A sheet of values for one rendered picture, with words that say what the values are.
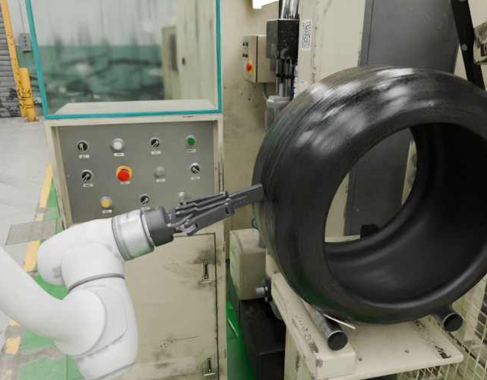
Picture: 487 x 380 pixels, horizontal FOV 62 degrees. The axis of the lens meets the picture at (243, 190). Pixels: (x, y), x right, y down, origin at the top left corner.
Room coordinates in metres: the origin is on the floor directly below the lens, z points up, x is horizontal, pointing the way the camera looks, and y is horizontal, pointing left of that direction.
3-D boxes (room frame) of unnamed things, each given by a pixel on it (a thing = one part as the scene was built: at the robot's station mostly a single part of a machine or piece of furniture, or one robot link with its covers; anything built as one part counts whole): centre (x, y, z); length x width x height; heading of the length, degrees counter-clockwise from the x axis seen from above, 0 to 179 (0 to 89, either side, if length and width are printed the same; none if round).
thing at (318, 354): (0.87, -0.16, 0.83); 0.36 x 0.09 x 0.06; 12
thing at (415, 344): (0.90, -0.30, 0.80); 0.37 x 0.36 x 0.02; 102
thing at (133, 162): (1.48, 0.38, 0.63); 0.56 x 0.41 x 1.27; 102
